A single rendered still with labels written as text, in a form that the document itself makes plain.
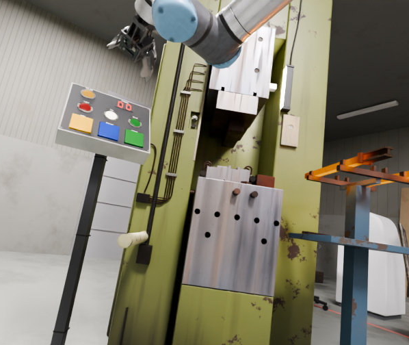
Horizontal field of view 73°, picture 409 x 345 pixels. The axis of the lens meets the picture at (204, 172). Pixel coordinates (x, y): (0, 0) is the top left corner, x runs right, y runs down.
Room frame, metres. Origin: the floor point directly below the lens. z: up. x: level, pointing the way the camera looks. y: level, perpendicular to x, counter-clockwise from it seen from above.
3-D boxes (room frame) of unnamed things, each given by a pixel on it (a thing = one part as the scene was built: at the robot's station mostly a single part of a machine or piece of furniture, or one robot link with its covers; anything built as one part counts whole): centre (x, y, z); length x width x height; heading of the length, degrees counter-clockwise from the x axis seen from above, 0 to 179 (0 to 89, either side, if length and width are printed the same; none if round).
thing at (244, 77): (1.46, -0.14, 1.57); 0.42 x 0.39 x 0.40; 2
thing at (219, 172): (1.46, -0.10, 0.96); 0.42 x 0.20 x 0.09; 2
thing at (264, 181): (1.32, -0.28, 0.95); 0.12 x 0.09 x 0.07; 2
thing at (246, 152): (1.78, -0.13, 1.37); 0.41 x 0.10 x 0.91; 92
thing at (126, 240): (1.15, 0.23, 0.62); 0.44 x 0.05 x 0.05; 2
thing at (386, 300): (3.71, -2.29, 0.61); 0.62 x 0.53 x 1.23; 34
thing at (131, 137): (1.08, 0.30, 1.01); 0.07 x 0.05 x 0.07; 117
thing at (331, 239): (1.07, -0.61, 0.72); 0.40 x 0.30 x 0.02; 97
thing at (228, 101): (1.46, -0.10, 1.32); 0.42 x 0.20 x 0.10; 2
